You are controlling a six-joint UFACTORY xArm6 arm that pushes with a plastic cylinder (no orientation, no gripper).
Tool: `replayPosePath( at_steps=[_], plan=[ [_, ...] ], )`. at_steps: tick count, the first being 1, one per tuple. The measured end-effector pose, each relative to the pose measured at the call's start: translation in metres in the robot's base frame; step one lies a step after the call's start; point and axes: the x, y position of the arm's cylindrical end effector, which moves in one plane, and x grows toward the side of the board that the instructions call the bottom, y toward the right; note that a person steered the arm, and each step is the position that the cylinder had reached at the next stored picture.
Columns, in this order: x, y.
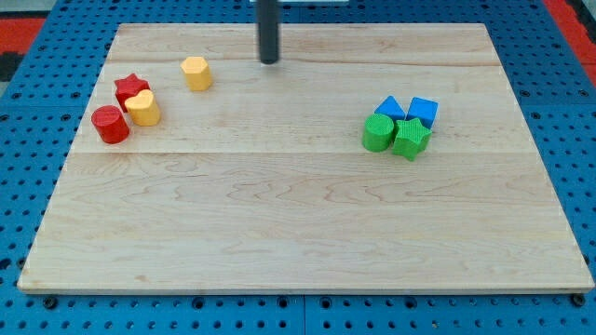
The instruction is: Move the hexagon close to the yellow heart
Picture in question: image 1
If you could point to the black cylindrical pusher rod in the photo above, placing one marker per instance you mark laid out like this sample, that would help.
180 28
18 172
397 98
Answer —
267 29

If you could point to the yellow hexagon block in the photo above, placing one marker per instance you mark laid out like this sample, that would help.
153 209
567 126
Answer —
197 74

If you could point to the yellow heart block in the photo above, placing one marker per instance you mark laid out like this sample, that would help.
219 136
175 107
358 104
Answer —
143 109

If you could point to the blue triangle block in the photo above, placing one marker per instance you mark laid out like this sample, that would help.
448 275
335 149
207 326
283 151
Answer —
391 108

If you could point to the red star block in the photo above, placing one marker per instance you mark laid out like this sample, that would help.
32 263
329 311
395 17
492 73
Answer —
129 87

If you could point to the green cylinder block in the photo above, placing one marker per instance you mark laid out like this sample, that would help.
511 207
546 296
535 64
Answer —
377 133

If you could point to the light wooden board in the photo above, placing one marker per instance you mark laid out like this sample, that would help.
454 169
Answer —
261 185

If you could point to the blue cube block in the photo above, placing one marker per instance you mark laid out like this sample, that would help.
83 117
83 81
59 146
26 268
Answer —
423 109

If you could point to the green star block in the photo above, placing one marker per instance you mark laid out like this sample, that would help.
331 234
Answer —
411 138

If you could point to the red cylinder block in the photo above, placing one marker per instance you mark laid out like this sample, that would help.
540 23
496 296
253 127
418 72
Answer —
110 124

